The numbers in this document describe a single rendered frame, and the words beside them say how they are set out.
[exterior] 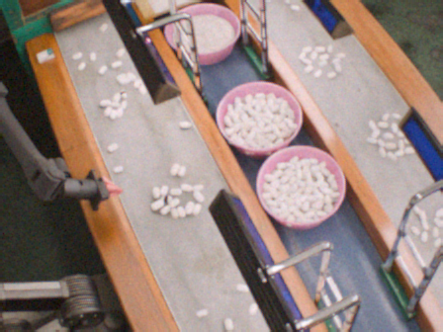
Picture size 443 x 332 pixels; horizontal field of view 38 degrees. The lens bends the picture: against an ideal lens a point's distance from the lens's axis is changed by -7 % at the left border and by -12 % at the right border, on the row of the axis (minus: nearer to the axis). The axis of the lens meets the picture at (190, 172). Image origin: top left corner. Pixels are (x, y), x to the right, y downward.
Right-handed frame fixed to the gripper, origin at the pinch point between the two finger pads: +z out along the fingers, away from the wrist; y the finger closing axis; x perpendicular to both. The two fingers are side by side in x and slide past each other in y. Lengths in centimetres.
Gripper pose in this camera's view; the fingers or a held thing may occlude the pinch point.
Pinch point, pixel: (119, 191)
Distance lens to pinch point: 196.0
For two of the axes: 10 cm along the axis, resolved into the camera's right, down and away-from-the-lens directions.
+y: -3.9, -7.5, 5.3
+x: -5.0, 6.6, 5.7
